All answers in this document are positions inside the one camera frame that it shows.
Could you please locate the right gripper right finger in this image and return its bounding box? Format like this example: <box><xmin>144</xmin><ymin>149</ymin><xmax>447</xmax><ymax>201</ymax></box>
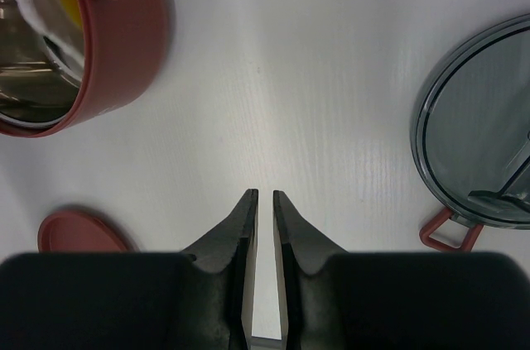
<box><xmin>272</xmin><ymin>190</ymin><xmax>345</xmax><ymax>349</ymax></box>

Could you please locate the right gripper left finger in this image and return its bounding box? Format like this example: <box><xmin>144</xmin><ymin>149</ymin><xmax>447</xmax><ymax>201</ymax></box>
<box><xmin>181</xmin><ymin>189</ymin><xmax>258</xmax><ymax>349</ymax></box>

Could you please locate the red steel lunch box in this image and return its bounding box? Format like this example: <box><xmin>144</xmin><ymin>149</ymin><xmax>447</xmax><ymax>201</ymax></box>
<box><xmin>1</xmin><ymin>0</ymin><xmax>168</xmax><ymax>138</ymax></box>

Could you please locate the red round lid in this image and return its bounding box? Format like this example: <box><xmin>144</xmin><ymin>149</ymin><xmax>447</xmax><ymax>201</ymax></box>
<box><xmin>37</xmin><ymin>209</ymin><xmax>134</xmax><ymax>252</ymax></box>

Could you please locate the grey transparent inner lid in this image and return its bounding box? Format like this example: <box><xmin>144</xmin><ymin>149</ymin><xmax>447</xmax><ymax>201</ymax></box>
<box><xmin>410</xmin><ymin>14</ymin><xmax>529</xmax><ymax>252</ymax></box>

